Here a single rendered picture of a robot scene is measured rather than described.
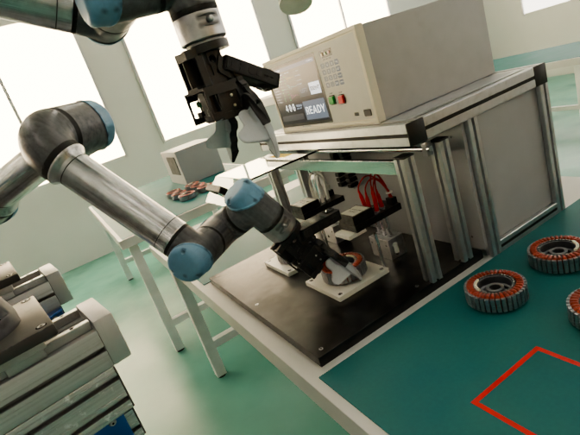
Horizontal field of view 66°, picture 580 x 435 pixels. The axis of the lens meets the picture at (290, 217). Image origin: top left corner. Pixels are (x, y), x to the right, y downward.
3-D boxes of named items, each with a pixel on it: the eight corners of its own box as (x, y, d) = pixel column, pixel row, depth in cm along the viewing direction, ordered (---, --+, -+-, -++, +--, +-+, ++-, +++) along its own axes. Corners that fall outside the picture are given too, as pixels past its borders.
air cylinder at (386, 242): (392, 260, 112) (387, 241, 110) (373, 255, 118) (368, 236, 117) (406, 251, 114) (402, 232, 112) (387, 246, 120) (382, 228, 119)
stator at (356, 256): (339, 291, 103) (334, 277, 102) (315, 279, 113) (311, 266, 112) (377, 269, 107) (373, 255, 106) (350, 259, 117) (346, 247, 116)
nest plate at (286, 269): (289, 277, 122) (287, 273, 121) (265, 265, 135) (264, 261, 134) (332, 253, 128) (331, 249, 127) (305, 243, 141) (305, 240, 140)
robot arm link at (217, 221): (179, 241, 95) (213, 214, 91) (202, 221, 105) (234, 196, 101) (203, 269, 97) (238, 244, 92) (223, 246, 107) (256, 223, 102)
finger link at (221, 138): (203, 162, 82) (200, 119, 76) (229, 151, 85) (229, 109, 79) (212, 171, 81) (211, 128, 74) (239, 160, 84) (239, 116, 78)
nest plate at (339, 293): (340, 302, 101) (338, 297, 100) (306, 286, 114) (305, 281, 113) (389, 272, 107) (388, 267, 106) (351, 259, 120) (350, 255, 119)
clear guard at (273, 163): (236, 211, 110) (228, 188, 108) (205, 202, 131) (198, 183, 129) (340, 163, 123) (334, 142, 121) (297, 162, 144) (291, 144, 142)
